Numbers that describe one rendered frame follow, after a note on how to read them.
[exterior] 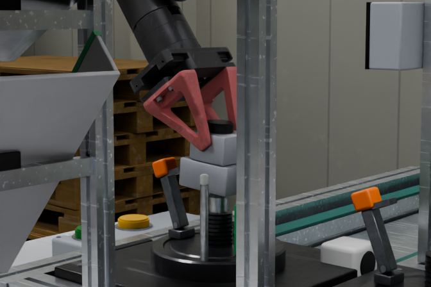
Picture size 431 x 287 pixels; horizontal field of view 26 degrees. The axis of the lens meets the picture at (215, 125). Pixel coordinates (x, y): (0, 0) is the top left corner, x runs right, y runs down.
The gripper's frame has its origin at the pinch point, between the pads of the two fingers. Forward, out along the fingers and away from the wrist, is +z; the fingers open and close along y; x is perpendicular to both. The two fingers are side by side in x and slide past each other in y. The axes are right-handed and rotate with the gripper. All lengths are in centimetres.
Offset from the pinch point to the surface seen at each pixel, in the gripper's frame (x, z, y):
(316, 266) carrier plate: 0.5, 15.6, 5.6
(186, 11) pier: 222, -179, 314
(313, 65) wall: 171, -110, 318
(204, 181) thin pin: -0.7, 4.5, -5.9
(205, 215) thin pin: 1.2, 7.3, -5.7
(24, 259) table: 54, -9, 14
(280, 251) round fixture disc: 1.1, 12.8, 2.1
